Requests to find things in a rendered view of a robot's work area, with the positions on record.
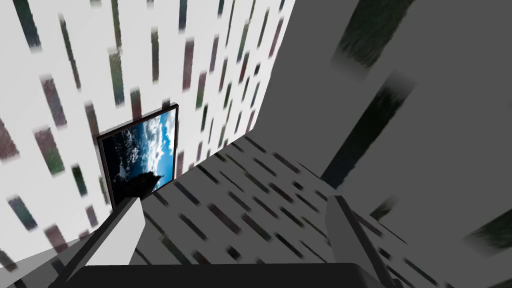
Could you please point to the framed sky and clouds picture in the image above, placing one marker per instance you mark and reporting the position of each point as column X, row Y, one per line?
column 140, row 154

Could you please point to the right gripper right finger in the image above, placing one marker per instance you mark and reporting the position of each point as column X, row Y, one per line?
column 347, row 236

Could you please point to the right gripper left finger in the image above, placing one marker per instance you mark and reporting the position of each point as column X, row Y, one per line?
column 116, row 236

